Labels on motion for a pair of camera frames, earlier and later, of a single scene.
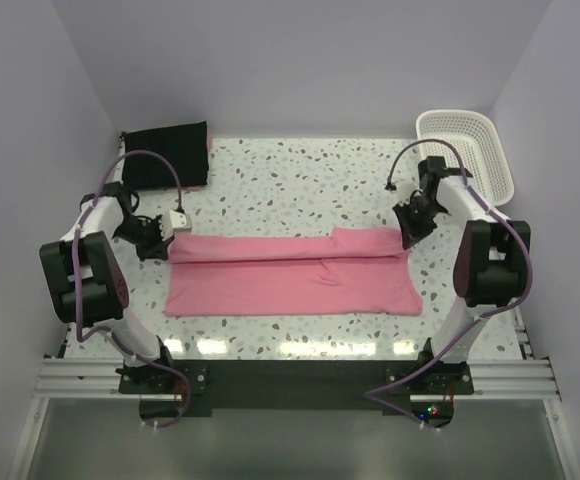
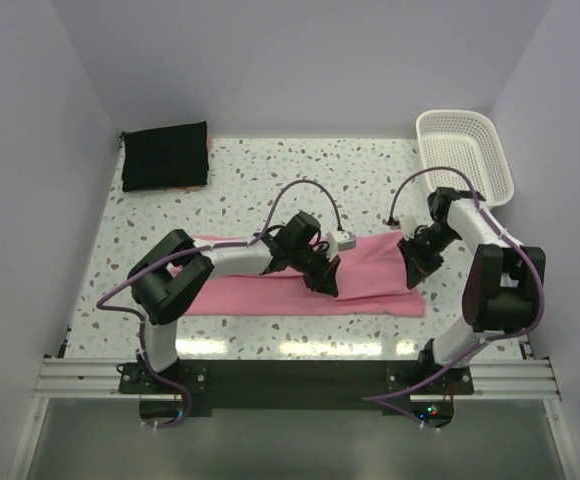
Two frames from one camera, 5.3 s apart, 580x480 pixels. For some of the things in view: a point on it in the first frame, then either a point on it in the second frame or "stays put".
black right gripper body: [418, 216] -> [425, 248]
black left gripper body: [145, 236] -> [314, 264]
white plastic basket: [479, 143] stays put
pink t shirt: [346, 270] stays put
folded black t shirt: [185, 144] stays put
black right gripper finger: [409, 239] -> [414, 274]
